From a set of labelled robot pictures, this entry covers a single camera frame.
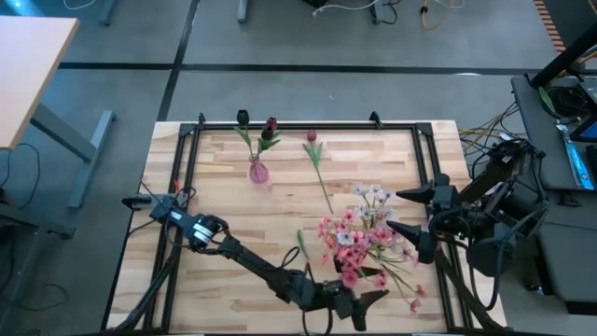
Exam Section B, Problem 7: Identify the black tablet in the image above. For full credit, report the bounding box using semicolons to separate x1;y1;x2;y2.
568;115;597;144

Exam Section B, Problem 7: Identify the black artificial tulip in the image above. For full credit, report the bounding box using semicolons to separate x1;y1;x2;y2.
233;108;257;162
255;126;281;160

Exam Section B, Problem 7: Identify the fallen green leaf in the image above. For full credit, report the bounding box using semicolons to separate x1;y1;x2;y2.
296;228;311;261

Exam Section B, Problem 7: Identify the dark red artificial tulip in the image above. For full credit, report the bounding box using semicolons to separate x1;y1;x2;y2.
260;116;285;158

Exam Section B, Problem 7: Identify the coiled black cable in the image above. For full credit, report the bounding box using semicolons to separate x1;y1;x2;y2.
544;85;590;119

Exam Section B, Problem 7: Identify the light wooden desk top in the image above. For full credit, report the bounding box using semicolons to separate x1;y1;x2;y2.
0;15;81;151

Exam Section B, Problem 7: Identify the purple ribbed glass vase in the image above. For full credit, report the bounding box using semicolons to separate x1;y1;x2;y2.
247;154;271;187

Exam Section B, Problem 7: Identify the black frame post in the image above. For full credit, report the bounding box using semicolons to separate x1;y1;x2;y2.
530;35;597;90

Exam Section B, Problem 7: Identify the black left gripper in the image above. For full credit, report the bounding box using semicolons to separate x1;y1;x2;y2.
286;277;391;333

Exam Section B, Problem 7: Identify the blue strap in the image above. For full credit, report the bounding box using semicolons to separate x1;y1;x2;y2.
554;121;596;191

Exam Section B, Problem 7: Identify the yellow cable bundle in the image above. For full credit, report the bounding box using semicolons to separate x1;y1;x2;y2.
459;101;521;153

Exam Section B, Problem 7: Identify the dark grey side table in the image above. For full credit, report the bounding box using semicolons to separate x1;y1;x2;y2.
525;188;597;305
510;74;597;192

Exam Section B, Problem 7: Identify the white blossom flower bunch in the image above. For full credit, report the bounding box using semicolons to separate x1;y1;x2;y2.
352;183;396;262

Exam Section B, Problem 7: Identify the white cable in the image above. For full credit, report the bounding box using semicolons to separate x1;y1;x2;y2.
311;0;380;18
62;0;102;11

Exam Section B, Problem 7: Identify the grey desk leg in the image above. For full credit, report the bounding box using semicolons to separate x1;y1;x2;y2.
28;101;118;210

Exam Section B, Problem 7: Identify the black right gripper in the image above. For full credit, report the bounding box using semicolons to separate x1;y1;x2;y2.
385;181;468;266

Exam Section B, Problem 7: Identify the orange ribbed strip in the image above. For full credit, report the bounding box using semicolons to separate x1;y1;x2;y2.
533;0;566;53

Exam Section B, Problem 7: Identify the pink-red artificial tulip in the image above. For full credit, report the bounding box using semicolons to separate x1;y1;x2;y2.
301;128;335;215

